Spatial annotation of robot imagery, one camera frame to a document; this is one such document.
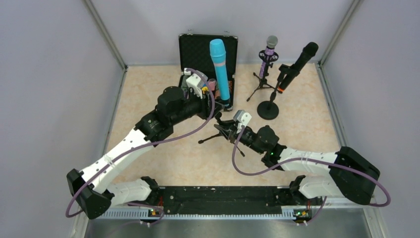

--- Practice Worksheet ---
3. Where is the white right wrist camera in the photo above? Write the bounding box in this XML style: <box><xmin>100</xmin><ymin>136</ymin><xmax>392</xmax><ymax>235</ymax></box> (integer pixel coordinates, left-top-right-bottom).
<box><xmin>233</xmin><ymin>110</ymin><xmax>252</xmax><ymax>133</ymax></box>

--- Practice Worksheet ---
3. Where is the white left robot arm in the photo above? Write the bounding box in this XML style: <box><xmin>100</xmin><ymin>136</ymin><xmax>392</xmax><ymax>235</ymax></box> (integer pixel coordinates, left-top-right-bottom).
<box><xmin>66</xmin><ymin>86</ymin><xmax>224</xmax><ymax>219</ymax></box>

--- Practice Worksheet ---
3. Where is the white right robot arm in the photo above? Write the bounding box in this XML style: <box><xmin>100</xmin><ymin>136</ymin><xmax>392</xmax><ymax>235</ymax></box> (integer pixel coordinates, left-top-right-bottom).
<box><xmin>215</xmin><ymin>110</ymin><xmax>380</xmax><ymax>206</ymax></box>

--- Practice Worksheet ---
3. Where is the small black tripod stand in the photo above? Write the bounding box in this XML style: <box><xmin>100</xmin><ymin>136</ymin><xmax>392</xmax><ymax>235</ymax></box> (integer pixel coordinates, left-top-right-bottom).
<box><xmin>198</xmin><ymin>106</ymin><xmax>236</xmax><ymax>144</ymax></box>

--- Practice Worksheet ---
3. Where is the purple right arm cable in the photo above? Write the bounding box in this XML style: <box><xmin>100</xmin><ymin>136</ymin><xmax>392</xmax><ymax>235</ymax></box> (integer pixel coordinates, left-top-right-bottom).
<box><xmin>231</xmin><ymin>128</ymin><xmax>392</xmax><ymax>226</ymax></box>

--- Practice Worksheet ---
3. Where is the teal microphone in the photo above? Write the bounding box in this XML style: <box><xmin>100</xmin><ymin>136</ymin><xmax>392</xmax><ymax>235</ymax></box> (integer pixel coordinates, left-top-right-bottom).
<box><xmin>210</xmin><ymin>39</ymin><xmax>230</xmax><ymax>107</ymax></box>

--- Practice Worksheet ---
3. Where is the black microphone orange end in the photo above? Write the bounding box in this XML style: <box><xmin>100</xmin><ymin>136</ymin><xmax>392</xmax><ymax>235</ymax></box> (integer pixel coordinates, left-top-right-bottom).
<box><xmin>277</xmin><ymin>42</ymin><xmax>318</xmax><ymax>93</ymax></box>

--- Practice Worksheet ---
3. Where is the round base clamp stand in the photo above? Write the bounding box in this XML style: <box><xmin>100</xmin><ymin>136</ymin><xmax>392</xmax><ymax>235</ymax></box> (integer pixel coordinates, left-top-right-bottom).
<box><xmin>257</xmin><ymin>63</ymin><xmax>300</xmax><ymax>120</ymax></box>

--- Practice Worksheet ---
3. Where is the black poker chip case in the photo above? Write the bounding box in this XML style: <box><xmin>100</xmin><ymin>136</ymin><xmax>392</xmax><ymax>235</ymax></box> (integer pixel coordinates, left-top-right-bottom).
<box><xmin>178</xmin><ymin>33</ymin><xmax>238</xmax><ymax>106</ymax></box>

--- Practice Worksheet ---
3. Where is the purple glitter microphone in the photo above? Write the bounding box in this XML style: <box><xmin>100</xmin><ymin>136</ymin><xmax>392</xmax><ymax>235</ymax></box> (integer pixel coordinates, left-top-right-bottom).
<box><xmin>259</xmin><ymin>35</ymin><xmax>278</xmax><ymax>78</ymax></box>

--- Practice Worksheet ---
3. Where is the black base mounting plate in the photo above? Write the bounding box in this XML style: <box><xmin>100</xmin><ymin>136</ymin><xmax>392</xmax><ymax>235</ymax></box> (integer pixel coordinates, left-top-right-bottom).
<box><xmin>127</xmin><ymin>185</ymin><xmax>324</xmax><ymax>217</ymax></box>

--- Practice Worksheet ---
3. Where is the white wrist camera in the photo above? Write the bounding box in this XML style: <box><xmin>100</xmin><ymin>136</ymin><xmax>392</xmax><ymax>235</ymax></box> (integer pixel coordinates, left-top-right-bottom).
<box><xmin>233</xmin><ymin>110</ymin><xmax>252</xmax><ymax>133</ymax></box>
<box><xmin>184</xmin><ymin>68</ymin><xmax>208</xmax><ymax>99</ymax></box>

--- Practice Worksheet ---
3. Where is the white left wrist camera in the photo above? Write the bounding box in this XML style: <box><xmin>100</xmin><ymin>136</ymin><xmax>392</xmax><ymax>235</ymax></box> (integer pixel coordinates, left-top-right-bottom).
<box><xmin>184</xmin><ymin>68</ymin><xmax>208</xmax><ymax>99</ymax></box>

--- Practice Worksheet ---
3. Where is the shock mount tripod stand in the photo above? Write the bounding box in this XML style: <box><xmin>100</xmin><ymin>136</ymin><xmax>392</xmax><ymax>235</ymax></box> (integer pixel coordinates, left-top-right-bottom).
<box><xmin>246</xmin><ymin>47</ymin><xmax>279</xmax><ymax>102</ymax></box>

